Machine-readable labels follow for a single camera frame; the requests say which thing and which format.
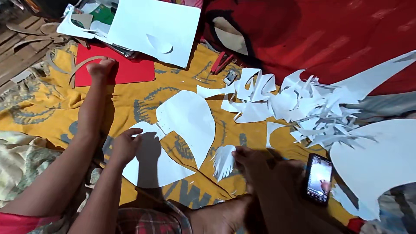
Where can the person's left hand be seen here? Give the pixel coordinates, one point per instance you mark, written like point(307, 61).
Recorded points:
point(123, 149)

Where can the person's right hand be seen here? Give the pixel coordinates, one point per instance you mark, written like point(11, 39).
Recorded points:
point(252, 159)

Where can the person's right fingers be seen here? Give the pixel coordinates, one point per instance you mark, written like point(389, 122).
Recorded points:
point(240, 154)

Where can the person's left thumb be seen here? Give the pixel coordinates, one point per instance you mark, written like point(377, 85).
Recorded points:
point(138, 139)

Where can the person's left fingers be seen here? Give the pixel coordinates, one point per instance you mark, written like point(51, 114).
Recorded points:
point(135, 131)

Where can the fringed white paper piece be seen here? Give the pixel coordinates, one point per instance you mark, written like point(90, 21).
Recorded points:
point(225, 162)

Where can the person's right forearm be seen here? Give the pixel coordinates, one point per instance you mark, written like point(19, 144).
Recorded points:
point(276, 201)

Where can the person's left forearm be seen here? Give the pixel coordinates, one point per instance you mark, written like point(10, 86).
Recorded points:
point(102, 198)

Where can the yellow cloth with grey print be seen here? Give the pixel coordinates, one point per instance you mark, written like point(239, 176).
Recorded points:
point(123, 102)

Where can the white fan-shaped paper cutout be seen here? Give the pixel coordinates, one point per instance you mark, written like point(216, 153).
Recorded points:
point(149, 172)

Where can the white crescent paper scrap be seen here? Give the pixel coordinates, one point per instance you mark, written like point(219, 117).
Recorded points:
point(270, 132)

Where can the white rounded paper cutout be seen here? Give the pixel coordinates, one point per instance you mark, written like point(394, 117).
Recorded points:
point(190, 117)

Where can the red paper sheet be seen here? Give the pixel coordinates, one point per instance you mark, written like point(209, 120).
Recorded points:
point(135, 70)

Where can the person's legs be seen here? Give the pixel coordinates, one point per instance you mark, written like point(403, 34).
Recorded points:
point(211, 219)

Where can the small white and black box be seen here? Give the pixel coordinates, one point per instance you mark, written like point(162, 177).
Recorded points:
point(230, 77)

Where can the pile of white paper scraps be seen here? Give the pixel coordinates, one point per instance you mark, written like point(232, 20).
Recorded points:
point(302, 100)

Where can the smartphone with lit screen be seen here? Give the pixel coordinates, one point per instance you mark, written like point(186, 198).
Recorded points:
point(318, 178)

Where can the curved brown cardboard strip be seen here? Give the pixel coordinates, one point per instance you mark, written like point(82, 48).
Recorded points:
point(80, 64)

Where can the white leaf-shaped paper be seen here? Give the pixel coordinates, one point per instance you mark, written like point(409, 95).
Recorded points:
point(162, 46)

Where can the red stapler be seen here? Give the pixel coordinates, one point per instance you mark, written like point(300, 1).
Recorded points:
point(220, 63)

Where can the large white rectangular sheet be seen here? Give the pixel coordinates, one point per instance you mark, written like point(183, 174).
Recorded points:
point(156, 24)

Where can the pale green patterned cloth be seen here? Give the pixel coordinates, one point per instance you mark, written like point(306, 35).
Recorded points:
point(19, 162)

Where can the green card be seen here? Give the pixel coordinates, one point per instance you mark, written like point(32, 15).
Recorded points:
point(102, 14)

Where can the white curved paper offcut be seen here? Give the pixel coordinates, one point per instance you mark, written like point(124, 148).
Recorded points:
point(69, 26)

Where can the pile of brown cardboard strips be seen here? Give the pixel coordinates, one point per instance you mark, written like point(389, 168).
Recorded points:
point(48, 31)

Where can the large white curved paper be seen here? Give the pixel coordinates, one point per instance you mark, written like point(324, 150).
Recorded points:
point(373, 152)

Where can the red patterned blanket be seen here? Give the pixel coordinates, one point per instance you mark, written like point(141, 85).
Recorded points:
point(308, 35)

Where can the long pointed white paper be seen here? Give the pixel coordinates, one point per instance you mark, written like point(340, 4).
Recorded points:
point(367, 83)

